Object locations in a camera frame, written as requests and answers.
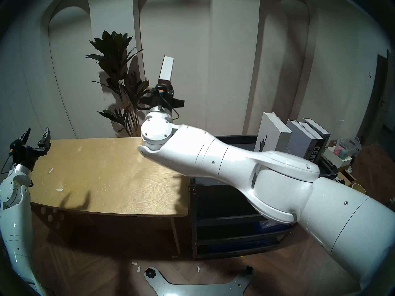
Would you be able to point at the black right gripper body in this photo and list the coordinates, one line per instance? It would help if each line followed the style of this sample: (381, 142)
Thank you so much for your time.
(160, 101)

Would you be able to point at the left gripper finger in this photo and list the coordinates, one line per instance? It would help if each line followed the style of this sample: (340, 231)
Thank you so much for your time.
(25, 137)
(44, 141)

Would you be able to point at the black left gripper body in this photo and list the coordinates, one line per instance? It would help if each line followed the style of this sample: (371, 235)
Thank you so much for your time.
(29, 158)

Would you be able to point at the brown HOMES book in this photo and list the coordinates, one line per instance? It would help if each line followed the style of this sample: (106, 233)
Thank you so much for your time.
(166, 68)

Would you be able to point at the white Statue of Liberty book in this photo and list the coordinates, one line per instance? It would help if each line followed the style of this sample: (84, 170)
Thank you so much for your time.
(268, 135)

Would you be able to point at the grey Discontent book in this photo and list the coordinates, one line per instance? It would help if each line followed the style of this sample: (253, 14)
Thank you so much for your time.
(297, 141)

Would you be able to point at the black CENTURY book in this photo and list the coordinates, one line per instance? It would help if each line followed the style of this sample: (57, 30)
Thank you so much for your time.
(316, 152)

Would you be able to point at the grey iaura book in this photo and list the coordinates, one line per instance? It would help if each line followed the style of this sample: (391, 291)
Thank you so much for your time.
(322, 132)

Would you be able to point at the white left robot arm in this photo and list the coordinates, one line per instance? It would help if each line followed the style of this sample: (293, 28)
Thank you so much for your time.
(14, 224)

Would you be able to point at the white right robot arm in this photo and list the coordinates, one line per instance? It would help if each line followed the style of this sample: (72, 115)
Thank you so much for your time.
(247, 175)

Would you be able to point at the black three-tier shelf cart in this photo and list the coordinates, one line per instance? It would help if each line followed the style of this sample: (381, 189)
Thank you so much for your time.
(222, 212)

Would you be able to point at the dark green leafy plant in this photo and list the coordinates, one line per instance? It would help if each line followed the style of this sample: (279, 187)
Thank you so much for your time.
(114, 51)

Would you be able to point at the light wooden table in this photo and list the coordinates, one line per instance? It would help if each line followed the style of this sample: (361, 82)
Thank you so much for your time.
(108, 181)

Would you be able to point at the flat blue bin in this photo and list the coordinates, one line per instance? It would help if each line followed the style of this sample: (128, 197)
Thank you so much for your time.
(237, 246)

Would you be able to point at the black star knob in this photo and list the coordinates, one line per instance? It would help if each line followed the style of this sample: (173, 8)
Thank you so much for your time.
(249, 270)
(149, 271)

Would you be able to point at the white box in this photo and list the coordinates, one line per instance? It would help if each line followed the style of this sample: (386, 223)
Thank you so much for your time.
(334, 158)

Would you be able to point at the clear plastic storage box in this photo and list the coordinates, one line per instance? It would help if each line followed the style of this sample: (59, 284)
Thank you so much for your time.
(348, 147)

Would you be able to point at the brown cardboard box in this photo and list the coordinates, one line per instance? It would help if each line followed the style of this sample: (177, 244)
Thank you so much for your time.
(347, 175)

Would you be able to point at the dark door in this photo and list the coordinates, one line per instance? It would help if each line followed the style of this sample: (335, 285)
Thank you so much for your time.
(375, 101)

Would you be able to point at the yellow bucket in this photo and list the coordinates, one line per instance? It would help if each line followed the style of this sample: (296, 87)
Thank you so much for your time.
(359, 188)

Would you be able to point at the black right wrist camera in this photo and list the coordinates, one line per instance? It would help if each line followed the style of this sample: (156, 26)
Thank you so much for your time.
(163, 88)

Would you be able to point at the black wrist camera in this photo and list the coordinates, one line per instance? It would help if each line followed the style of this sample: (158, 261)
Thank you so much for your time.
(14, 145)
(163, 88)

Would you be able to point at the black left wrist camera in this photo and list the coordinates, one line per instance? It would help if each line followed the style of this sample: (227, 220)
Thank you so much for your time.
(14, 145)

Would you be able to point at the grey metal robot base plate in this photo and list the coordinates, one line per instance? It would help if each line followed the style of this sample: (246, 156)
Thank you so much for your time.
(197, 289)

